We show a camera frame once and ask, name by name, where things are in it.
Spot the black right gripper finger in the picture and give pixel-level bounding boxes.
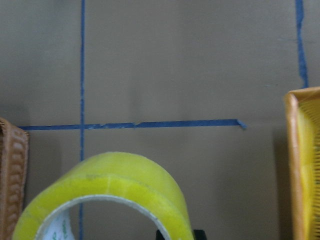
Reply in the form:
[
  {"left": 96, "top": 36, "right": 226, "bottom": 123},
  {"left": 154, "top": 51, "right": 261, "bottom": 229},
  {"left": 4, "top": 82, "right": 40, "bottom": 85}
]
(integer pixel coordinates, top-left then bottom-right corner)
[{"left": 193, "top": 229, "right": 207, "bottom": 240}]

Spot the yellow tape roll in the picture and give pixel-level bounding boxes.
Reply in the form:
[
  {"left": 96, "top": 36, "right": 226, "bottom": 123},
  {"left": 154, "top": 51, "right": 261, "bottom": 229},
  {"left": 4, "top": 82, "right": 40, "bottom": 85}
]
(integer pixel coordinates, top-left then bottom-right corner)
[{"left": 12, "top": 152, "right": 194, "bottom": 240}]

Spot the yellow plastic basket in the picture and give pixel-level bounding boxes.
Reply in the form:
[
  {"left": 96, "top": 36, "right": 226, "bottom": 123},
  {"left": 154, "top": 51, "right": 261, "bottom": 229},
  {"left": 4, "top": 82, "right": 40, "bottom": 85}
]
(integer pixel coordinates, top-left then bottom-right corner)
[{"left": 284, "top": 87, "right": 320, "bottom": 240}]

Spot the brown wicker basket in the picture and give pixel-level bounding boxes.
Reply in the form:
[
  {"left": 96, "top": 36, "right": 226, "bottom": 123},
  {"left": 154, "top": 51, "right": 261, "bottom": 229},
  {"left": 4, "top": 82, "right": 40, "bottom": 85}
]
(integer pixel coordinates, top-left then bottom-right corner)
[{"left": 0, "top": 118, "right": 29, "bottom": 240}]

